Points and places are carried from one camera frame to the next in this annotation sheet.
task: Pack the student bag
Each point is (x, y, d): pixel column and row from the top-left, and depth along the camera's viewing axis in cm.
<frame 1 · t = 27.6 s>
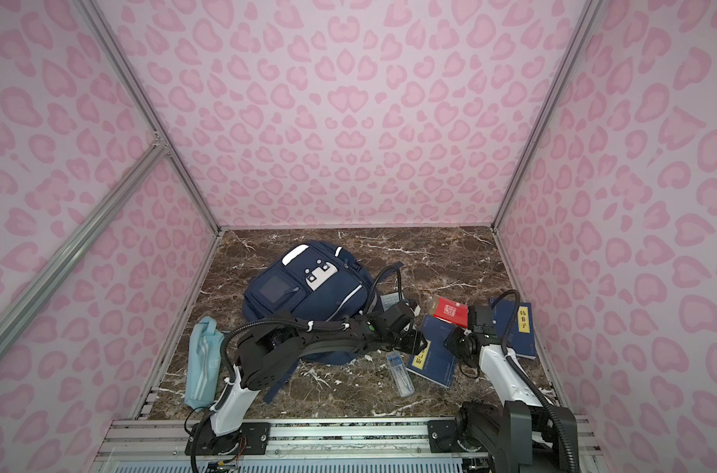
left hand: (426, 342, 86), fingers open
right hand: (450, 341, 87), fingers open
navy blue student backpack: (313, 280, 99), point 6 cm above the table
light blue pencil pouch: (204, 357, 83), point 6 cm above the table
blue book yellow label: (435, 361, 88), on the table
blue book yellow label 2: (526, 336, 89), point 3 cm above the table
clear plastic pen case: (401, 374, 84), on the table

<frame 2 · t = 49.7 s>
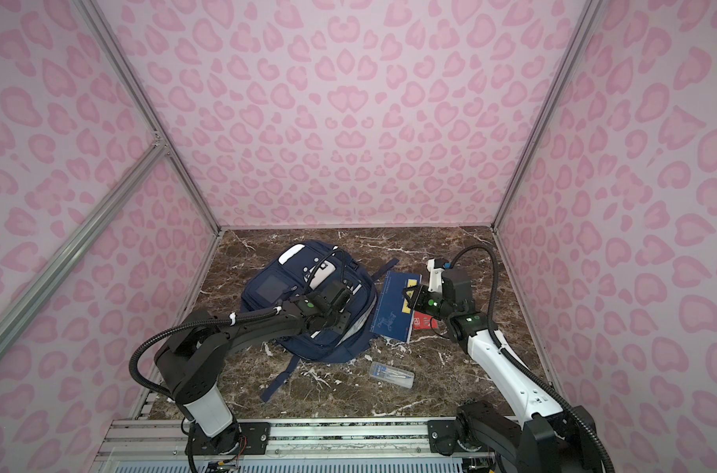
left hand: (343, 311, 90), fingers open
right hand: (403, 289, 79), fingers closed
blue book yellow label 2: (392, 315, 82), point 14 cm above the table
clear plastic pen case: (390, 373, 84), on the table
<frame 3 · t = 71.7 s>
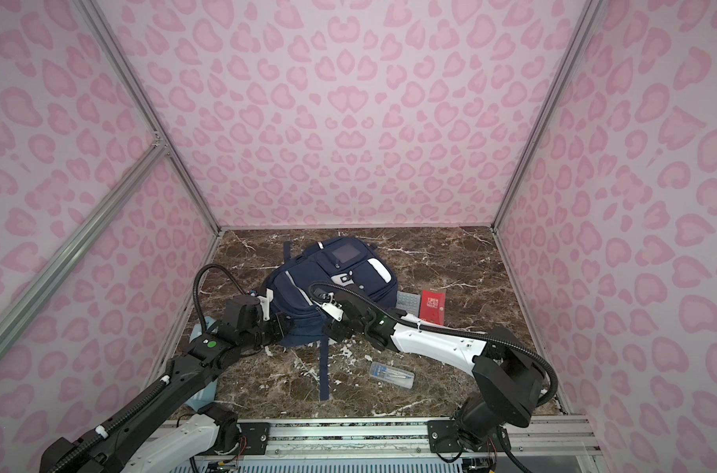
left hand: (295, 317, 80), fingers closed
right hand: (334, 306, 81), fingers open
navy blue student backpack: (346, 261, 103), point 7 cm above the table
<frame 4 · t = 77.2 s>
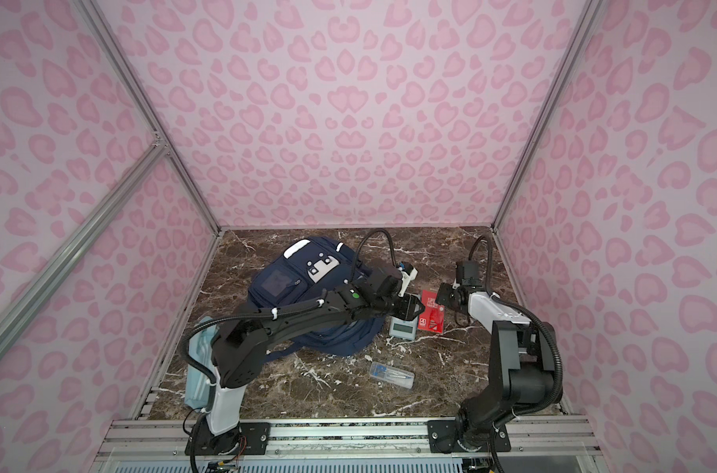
left hand: (423, 303, 80), fingers open
right hand: (447, 294, 94), fingers open
navy blue student backpack: (301, 274, 100), point 7 cm above the table
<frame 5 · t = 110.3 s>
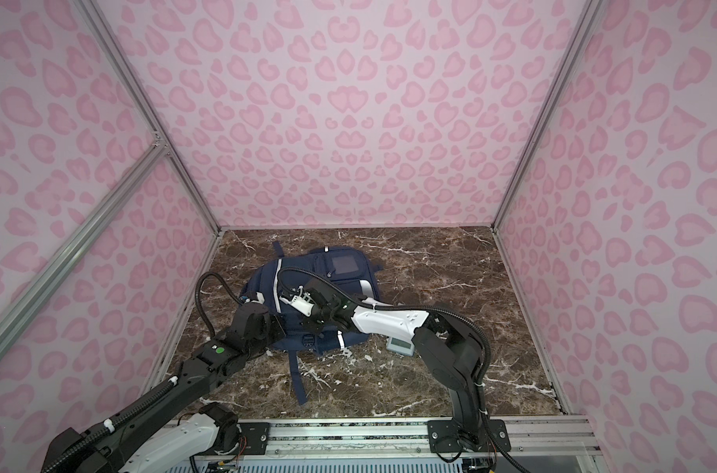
left hand: (287, 315, 83), fingers closed
right hand: (303, 309, 85), fingers closed
navy blue student backpack: (300, 338, 88), point 5 cm above the table
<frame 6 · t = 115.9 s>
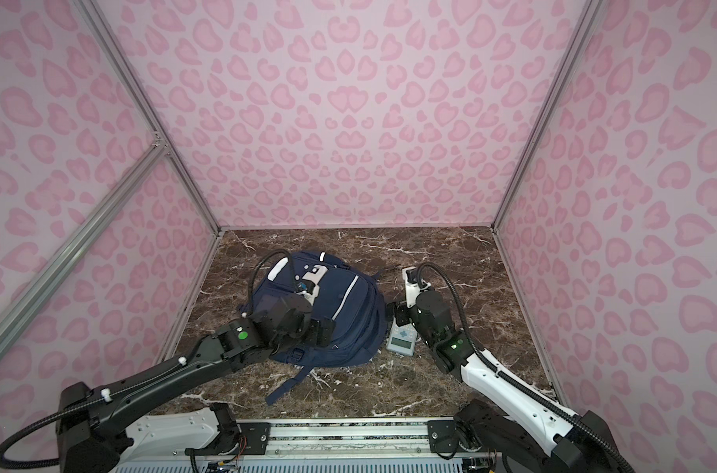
left hand: (323, 317, 75), fingers open
right hand: (396, 289, 78), fingers open
navy blue student backpack: (348, 295, 89), point 11 cm above the table
